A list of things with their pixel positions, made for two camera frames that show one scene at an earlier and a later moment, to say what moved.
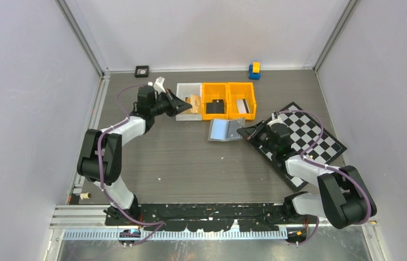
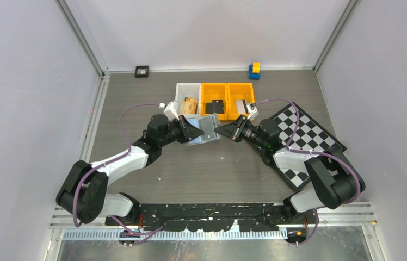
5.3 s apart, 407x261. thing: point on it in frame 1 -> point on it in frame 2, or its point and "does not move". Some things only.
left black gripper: (177, 105) -> (189, 131)
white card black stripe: (242, 106) does not move
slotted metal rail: (183, 235) does not move
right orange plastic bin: (241, 91) does not move
